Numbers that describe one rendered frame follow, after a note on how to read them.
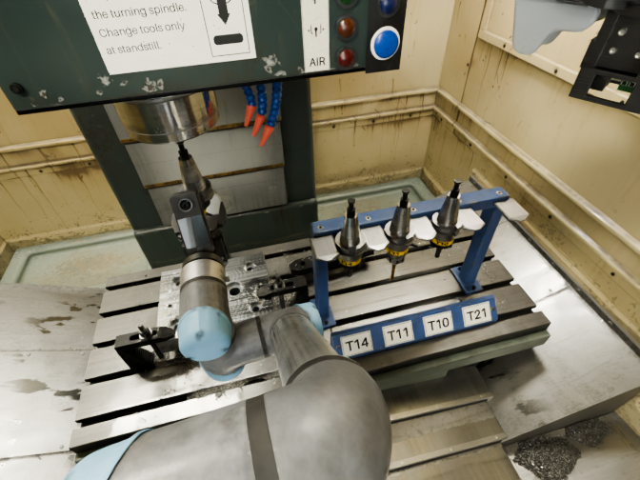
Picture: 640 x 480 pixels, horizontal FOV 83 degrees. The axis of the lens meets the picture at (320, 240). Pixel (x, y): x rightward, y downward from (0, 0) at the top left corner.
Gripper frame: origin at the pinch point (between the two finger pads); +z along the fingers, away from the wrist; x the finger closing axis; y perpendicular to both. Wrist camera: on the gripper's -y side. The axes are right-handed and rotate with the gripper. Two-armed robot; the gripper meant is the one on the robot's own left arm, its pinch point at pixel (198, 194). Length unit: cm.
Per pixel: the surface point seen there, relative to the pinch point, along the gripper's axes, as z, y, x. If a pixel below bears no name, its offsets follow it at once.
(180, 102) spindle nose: -8.5, -22.8, 3.2
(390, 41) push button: -22.6, -32.1, 30.0
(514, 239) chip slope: 7, 46, 97
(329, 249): -14.9, 8.3, 24.0
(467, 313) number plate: -22, 36, 59
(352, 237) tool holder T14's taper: -16.2, 5.1, 28.6
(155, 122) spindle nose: -8.9, -20.5, -1.1
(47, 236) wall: 81, 64, -84
